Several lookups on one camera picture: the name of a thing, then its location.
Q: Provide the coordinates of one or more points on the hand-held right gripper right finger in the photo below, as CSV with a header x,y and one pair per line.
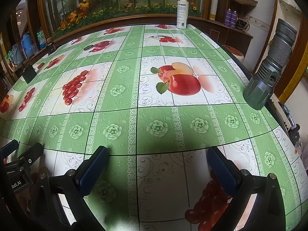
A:
x,y
223,173

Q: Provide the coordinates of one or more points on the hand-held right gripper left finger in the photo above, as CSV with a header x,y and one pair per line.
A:
x,y
92,170

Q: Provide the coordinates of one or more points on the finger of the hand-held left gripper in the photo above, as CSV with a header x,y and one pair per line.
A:
x,y
9,146
32,152

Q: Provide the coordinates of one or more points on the small black box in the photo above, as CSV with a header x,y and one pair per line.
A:
x,y
51,48
28,73

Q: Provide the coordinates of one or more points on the green fruit-print tablecloth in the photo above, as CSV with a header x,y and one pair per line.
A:
x,y
154,115

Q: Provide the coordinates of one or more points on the blue plastic jug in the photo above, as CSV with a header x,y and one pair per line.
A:
x,y
27,44

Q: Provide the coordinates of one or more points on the grey metal flashlight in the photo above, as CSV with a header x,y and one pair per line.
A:
x,y
269,65

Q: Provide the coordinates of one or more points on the red and white stool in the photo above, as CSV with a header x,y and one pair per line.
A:
x,y
237,53

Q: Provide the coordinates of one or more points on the dark wooden cabinet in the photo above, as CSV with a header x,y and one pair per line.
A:
x,y
228,35

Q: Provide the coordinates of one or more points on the purple spray can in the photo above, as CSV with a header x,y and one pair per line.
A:
x,y
228,17
233,18

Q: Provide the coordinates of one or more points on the white spray bottle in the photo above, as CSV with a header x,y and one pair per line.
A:
x,y
182,10

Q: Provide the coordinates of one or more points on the artificial flower and bamboo display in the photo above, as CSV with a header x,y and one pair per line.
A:
x,y
120,2

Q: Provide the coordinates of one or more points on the white rolled paper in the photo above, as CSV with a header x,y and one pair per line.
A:
x,y
213,2

